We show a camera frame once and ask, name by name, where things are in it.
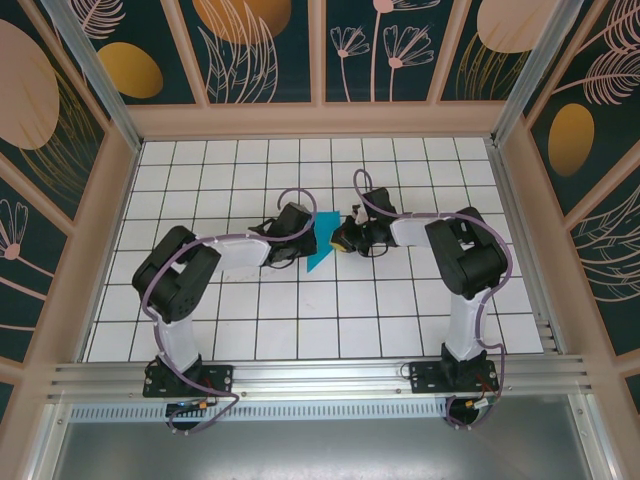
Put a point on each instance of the aluminium corner post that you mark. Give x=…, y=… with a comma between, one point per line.
x=95, y=75
x=530, y=75

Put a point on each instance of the dark panel with pale circle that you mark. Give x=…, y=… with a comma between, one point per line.
x=30, y=100

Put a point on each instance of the dark panel with single flower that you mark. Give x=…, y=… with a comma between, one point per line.
x=25, y=260

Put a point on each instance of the long aluminium mounting rail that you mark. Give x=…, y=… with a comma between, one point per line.
x=325, y=372

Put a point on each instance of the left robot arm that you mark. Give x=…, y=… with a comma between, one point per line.
x=242, y=252

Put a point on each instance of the blue cloth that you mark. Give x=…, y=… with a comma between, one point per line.
x=322, y=235

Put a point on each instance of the dark panel with pink flowers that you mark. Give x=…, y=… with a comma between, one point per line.
x=380, y=50

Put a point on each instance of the dark panel with gold oval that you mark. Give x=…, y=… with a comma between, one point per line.
x=130, y=70

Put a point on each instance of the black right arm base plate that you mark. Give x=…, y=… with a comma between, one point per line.
x=425, y=377

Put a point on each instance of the dark panel with pale disc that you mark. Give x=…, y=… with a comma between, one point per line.
x=490, y=50

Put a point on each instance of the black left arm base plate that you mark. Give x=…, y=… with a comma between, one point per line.
x=220, y=380

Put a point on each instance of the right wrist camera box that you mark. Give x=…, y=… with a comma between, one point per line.
x=357, y=214

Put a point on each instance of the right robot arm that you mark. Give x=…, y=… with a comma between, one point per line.
x=410, y=232

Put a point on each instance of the grey metal sheet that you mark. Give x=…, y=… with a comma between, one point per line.
x=320, y=450

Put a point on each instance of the dark panel with large leaf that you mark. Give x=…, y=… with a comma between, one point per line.
x=610, y=260

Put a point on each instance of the small circuit board with connector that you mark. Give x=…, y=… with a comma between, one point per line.
x=477, y=404
x=190, y=407

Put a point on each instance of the aluminium side rail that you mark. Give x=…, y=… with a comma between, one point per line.
x=525, y=250

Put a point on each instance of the dark panel with orange disc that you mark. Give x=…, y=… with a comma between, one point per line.
x=240, y=50

